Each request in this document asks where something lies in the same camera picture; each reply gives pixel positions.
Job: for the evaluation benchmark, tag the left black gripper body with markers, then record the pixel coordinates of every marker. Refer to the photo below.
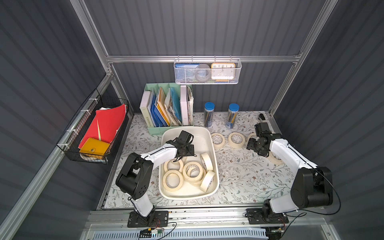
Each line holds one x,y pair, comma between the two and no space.
186,149

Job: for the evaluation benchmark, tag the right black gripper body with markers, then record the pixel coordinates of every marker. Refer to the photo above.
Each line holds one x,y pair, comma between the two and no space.
253,144

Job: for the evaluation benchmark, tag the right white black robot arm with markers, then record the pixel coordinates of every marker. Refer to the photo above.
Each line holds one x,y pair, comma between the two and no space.
312,186

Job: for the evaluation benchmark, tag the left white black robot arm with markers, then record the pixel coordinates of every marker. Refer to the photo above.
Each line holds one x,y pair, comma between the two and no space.
135,176

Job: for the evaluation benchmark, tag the white plastic storage box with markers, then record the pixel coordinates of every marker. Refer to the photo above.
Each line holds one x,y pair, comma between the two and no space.
202,144

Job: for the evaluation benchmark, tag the blue box in basket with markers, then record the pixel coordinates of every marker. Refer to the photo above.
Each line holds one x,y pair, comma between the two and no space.
185,72

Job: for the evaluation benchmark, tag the grey tape roll in basket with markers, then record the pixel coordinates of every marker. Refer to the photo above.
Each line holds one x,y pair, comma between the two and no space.
203,73

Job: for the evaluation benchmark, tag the black white stapler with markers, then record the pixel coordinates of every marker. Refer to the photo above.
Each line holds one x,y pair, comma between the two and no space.
262,118

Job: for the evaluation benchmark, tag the floral table mat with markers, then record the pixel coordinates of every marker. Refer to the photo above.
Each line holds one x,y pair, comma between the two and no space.
245,178

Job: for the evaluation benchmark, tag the right blue-capped pencil tube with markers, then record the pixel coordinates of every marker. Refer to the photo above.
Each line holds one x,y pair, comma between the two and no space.
232,113

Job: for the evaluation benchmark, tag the blue-capped pencil tube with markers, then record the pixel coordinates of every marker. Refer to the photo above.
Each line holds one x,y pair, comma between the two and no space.
208,114
232,113

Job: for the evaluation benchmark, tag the left blue-capped pencil tube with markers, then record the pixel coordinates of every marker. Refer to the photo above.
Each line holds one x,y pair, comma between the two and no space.
208,114

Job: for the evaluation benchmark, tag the mint green file organizer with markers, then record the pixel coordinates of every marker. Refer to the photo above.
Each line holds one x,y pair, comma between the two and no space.
165,106

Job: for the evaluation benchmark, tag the white binder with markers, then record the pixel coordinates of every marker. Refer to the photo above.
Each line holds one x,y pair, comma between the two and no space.
184,105

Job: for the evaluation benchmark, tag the white workspace book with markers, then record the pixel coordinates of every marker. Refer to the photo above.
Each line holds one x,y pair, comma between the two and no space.
145,108

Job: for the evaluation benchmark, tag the red paper folder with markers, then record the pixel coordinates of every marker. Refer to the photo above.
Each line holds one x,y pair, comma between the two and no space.
105,125

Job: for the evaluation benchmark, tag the yellow white alarm clock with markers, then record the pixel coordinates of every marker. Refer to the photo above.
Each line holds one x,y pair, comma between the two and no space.
223,71

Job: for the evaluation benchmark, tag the yellow wallet notebook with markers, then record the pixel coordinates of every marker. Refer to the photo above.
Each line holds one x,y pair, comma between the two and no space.
94,147

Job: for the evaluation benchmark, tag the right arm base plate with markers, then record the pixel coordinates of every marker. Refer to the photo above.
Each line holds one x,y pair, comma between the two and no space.
257,216

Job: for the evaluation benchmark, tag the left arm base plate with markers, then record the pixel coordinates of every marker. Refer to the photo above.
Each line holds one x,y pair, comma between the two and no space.
154,219

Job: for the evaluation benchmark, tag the black wire side basket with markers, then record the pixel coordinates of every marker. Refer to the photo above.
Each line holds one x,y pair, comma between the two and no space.
69,145

